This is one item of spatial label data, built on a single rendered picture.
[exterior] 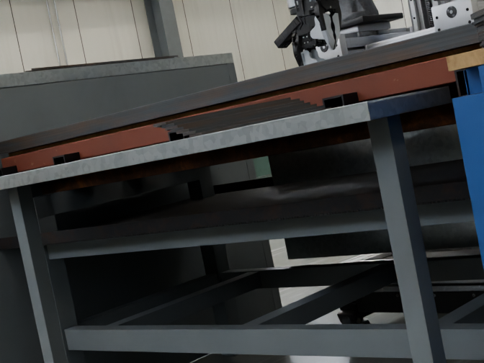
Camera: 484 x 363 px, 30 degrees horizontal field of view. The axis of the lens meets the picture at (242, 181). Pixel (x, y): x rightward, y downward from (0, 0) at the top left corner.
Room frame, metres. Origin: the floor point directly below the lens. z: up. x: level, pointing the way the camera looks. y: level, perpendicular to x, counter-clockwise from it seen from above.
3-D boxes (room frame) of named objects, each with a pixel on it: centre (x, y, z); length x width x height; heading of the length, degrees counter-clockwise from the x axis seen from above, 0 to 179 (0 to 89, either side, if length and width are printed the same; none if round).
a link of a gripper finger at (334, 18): (2.27, -0.28, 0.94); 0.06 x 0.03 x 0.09; 47
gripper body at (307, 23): (2.60, -0.27, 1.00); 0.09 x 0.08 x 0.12; 48
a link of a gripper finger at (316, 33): (2.25, -0.26, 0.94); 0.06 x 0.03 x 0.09; 47
